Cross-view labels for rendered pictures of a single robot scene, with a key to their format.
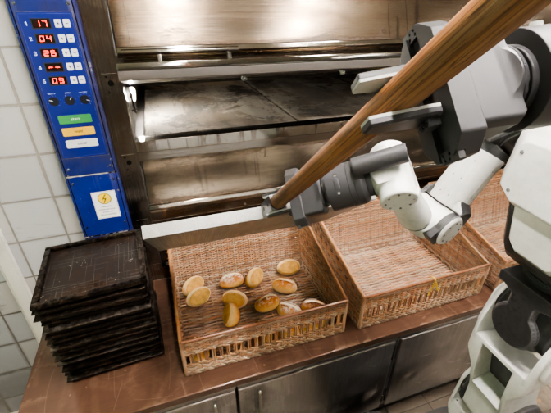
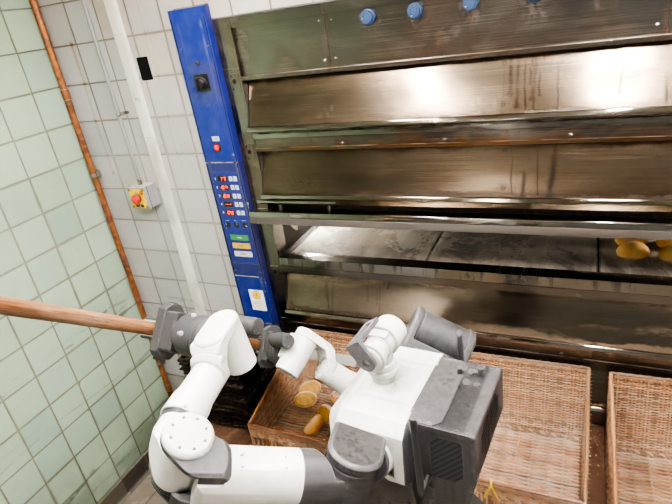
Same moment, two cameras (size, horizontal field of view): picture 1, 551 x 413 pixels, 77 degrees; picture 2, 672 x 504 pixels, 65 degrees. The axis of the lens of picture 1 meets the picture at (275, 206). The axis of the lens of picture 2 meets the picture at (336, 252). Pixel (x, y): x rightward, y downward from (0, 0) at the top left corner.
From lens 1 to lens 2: 124 cm
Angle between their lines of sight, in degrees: 41
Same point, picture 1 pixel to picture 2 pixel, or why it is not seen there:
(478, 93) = (160, 337)
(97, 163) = (252, 269)
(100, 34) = (256, 183)
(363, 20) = (478, 175)
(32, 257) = not seen: hidden behind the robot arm
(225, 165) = (350, 289)
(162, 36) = (293, 186)
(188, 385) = not seen: hidden behind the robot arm
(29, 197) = (217, 282)
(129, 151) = (275, 263)
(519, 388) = not seen: outside the picture
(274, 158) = (396, 293)
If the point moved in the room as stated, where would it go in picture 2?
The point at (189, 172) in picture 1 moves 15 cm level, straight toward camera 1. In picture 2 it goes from (320, 288) to (302, 307)
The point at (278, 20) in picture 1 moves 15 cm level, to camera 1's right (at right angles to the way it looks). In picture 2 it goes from (385, 175) to (422, 179)
